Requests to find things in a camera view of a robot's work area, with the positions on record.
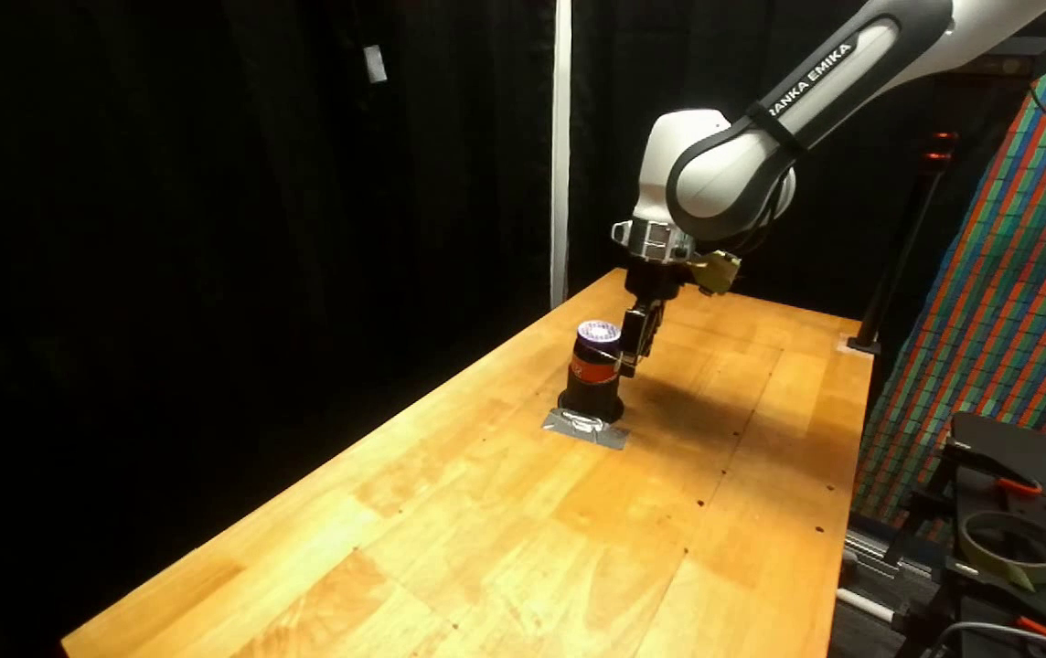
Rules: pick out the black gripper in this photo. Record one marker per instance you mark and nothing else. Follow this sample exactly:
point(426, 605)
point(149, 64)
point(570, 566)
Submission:
point(658, 280)

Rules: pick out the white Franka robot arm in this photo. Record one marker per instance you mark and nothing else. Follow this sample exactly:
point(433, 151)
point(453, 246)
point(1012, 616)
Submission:
point(793, 112)

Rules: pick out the dark red-banded cup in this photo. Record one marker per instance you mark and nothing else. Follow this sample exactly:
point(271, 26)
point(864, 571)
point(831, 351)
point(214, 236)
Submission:
point(589, 368)

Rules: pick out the silver tape patch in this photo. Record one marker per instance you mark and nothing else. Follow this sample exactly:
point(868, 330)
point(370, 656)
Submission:
point(587, 429)

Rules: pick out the white vertical pole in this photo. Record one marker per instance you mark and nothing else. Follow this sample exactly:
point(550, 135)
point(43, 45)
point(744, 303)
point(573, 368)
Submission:
point(561, 147)

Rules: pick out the black stand pole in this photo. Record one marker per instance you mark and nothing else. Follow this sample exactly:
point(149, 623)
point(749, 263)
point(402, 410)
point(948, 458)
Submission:
point(909, 241)

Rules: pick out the colourful woven panel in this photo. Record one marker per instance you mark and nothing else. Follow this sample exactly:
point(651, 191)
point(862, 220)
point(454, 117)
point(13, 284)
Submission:
point(1012, 280)

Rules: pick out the small white tag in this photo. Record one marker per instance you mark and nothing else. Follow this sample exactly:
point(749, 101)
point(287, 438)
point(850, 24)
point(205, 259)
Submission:
point(375, 64)

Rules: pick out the black perforated metal plate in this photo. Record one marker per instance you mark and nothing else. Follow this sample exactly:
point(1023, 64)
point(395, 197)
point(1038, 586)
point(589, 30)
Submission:
point(1029, 458)

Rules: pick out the black curtain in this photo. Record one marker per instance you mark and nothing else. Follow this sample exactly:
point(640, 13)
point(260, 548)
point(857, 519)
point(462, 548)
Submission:
point(244, 241)

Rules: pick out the roll of masking tape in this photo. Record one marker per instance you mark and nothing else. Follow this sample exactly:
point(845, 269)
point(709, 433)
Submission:
point(1012, 547)

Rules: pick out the tan wrist camera box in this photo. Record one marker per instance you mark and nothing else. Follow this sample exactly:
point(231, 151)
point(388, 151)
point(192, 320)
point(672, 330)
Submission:
point(715, 270)

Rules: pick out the aluminium extrusion rail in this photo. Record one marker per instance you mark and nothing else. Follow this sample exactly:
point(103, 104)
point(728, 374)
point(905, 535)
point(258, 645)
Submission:
point(884, 566)

